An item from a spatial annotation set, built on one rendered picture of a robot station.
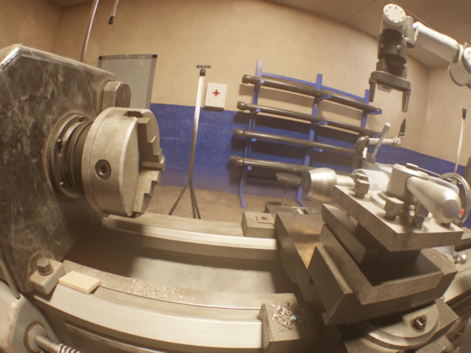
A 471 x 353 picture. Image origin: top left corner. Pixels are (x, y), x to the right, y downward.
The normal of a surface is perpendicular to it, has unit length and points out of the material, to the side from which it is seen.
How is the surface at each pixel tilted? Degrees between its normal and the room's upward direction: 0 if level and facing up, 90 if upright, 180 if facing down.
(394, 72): 90
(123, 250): 90
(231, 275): 10
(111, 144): 64
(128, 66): 90
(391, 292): 90
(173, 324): 36
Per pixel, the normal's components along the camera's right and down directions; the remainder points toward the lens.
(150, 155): 0.00, 0.63
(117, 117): 0.15, -0.66
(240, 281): -0.08, -0.93
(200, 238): 0.13, -0.44
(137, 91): 0.05, 0.26
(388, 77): -0.24, 0.22
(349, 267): -0.99, -0.13
